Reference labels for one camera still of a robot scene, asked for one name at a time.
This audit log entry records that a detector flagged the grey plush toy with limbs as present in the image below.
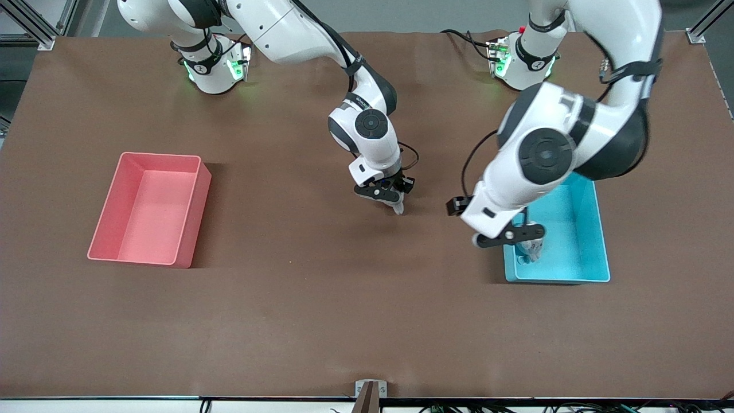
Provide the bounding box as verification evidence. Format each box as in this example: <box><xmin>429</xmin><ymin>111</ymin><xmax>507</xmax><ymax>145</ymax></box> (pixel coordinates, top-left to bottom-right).
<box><xmin>515</xmin><ymin>236</ymin><xmax>544</xmax><ymax>263</ymax></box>

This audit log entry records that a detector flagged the blue plastic box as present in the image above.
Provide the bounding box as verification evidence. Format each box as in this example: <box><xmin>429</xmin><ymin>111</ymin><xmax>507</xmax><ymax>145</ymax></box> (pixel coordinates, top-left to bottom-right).
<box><xmin>503</xmin><ymin>173</ymin><xmax>611</xmax><ymax>285</ymax></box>

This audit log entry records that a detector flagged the pink plastic box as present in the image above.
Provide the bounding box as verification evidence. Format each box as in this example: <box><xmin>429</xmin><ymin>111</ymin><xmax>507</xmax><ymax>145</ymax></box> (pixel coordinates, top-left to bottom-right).
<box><xmin>87</xmin><ymin>151</ymin><xmax>212</xmax><ymax>269</ymax></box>

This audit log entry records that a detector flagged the brown table cover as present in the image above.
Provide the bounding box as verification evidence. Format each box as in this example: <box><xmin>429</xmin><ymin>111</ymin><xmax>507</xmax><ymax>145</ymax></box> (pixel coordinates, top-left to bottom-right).
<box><xmin>0</xmin><ymin>30</ymin><xmax>734</xmax><ymax>399</ymax></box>

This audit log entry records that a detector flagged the brown narrow bar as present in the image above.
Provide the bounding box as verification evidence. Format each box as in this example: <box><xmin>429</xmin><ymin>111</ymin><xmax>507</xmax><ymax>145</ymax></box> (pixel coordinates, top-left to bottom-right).
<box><xmin>351</xmin><ymin>381</ymin><xmax>380</xmax><ymax>413</ymax></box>

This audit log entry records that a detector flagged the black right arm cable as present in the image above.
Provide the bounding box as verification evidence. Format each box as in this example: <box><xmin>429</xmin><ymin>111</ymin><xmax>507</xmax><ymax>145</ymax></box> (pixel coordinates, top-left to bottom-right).
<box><xmin>292</xmin><ymin>0</ymin><xmax>420</xmax><ymax>174</ymax></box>

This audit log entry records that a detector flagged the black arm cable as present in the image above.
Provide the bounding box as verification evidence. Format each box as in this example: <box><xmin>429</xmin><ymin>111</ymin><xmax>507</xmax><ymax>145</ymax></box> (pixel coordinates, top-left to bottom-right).
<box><xmin>461</xmin><ymin>131</ymin><xmax>499</xmax><ymax>198</ymax></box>
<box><xmin>292</xmin><ymin>0</ymin><xmax>420</xmax><ymax>174</ymax></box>

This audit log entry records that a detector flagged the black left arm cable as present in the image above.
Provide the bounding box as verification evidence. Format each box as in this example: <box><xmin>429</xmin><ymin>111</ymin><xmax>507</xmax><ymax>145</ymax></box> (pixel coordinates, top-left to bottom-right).
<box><xmin>461</xmin><ymin>131</ymin><xmax>499</xmax><ymax>198</ymax></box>

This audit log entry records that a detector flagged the black left base cable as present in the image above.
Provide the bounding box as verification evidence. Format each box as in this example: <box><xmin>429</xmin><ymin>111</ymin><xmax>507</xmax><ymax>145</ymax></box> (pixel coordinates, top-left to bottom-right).
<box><xmin>440</xmin><ymin>29</ymin><xmax>495</xmax><ymax>61</ymax></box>

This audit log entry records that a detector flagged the grey metal table bracket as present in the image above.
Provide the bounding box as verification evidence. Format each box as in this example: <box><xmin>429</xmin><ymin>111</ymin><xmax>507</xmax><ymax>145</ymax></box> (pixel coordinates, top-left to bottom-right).
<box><xmin>354</xmin><ymin>380</ymin><xmax>388</xmax><ymax>399</ymax></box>

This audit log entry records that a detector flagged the aluminium frame profile with bracket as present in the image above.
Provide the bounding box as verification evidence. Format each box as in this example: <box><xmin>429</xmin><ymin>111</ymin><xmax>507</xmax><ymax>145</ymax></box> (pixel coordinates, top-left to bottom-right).
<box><xmin>685</xmin><ymin>0</ymin><xmax>734</xmax><ymax>45</ymax></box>
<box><xmin>0</xmin><ymin>0</ymin><xmax>56</xmax><ymax>51</ymax></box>

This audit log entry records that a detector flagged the plain aluminium frame profile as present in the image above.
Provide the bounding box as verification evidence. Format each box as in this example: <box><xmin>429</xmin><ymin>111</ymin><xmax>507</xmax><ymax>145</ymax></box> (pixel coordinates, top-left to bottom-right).
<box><xmin>54</xmin><ymin>0</ymin><xmax>79</xmax><ymax>36</ymax></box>

